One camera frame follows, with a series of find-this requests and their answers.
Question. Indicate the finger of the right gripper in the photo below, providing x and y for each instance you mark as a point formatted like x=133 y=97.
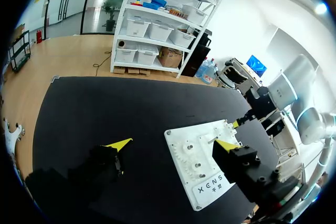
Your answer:
x=242 y=121

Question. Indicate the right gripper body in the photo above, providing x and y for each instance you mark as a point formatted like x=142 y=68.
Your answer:
x=261 y=102

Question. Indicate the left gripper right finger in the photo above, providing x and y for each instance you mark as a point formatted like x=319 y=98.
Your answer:
x=244 y=166

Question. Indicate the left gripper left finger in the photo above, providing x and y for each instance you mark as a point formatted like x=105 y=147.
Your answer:
x=102 y=161

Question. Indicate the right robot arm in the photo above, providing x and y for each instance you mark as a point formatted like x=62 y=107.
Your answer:
x=294 y=85

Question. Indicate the white board with sockets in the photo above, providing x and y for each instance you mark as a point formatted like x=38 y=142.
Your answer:
x=194 y=155

